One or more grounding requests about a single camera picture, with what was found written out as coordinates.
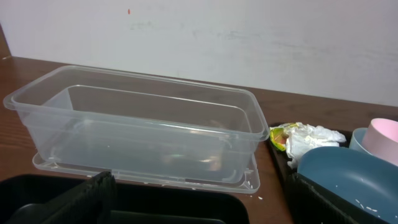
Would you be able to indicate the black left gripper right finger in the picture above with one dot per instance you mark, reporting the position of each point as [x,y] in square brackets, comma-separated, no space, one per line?
[310,203]

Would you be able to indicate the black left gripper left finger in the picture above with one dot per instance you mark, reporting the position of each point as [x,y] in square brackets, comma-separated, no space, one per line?
[89,202]

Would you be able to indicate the pink plastic cup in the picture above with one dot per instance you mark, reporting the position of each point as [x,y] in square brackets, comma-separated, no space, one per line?
[380,139]

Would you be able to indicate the dark brown serving tray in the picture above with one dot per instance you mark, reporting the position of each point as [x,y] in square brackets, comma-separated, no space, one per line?
[280,158]

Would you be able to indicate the clear plastic lid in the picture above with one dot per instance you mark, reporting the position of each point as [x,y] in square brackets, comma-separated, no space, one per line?
[248,184]

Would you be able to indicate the dark blue plate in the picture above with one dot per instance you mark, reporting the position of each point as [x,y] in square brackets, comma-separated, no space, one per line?
[363,180]

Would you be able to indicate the black plastic bin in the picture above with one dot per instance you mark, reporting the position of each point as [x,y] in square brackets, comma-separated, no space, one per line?
[133,203]

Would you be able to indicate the light blue bowl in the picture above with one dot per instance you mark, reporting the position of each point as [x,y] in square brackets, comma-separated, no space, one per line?
[356,140]

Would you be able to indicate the green yellow snack wrapper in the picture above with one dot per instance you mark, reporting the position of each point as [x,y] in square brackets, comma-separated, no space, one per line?
[278,136]

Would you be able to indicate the clear plastic container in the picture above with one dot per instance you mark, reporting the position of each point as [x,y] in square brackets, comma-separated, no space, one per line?
[140,124]

